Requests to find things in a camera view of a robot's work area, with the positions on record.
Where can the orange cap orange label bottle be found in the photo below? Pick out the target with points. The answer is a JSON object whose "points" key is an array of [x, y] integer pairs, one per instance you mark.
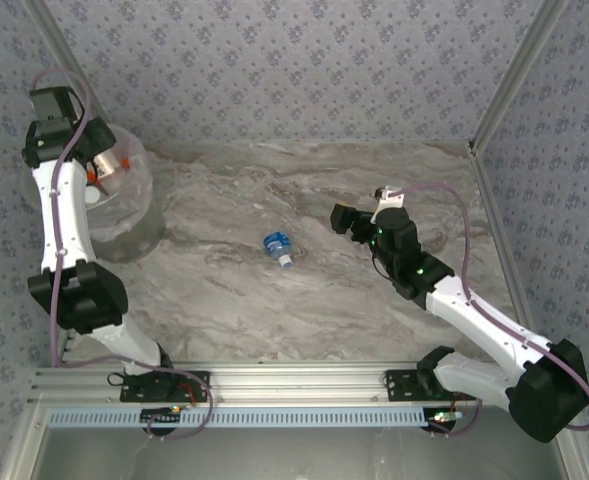
{"points": [[126, 161]]}

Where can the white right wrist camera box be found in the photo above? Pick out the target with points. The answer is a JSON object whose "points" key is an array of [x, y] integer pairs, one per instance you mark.
{"points": [[390, 199]]}

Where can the grey translucent waste bin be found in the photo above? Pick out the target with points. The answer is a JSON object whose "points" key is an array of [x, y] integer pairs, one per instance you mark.
{"points": [[134, 242]]}

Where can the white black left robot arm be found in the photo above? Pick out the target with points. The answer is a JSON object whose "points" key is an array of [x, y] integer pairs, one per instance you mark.
{"points": [[64, 220]]}

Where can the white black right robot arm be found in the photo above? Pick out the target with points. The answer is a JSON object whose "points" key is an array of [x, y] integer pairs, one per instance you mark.
{"points": [[479, 325]]}

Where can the aluminium frame post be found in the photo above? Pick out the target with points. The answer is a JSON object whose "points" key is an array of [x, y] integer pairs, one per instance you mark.
{"points": [[518, 75], [59, 50]]}

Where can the aluminium mounting rail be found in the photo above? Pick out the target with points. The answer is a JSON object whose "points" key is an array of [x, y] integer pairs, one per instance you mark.
{"points": [[299, 382]]}

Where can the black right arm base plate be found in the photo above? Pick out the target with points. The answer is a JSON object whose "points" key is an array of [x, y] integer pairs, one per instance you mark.
{"points": [[399, 388]]}

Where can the aluminium side frame bar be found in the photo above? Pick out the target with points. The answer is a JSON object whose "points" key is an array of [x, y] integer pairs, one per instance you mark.
{"points": [[481, 167]]}

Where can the clear plastic bin liner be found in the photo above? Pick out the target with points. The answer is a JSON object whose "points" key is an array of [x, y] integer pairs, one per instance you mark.
{"points": [[134, 170]]}

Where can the crushed blue label bottle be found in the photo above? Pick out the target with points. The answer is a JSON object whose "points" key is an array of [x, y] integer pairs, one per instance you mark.
{"points": [[276, 243]]}

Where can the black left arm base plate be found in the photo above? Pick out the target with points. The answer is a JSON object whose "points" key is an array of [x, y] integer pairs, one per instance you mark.
{"points": [[134, 393]]}

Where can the small circuit board with LED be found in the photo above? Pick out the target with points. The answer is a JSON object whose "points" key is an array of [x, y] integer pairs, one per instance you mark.
{"points": [[441, 416], [156, 415]]}

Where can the aluminium frame leg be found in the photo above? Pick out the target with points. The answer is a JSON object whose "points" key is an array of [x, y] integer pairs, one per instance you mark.
{"points": [[25, 440], [579, 465]]}

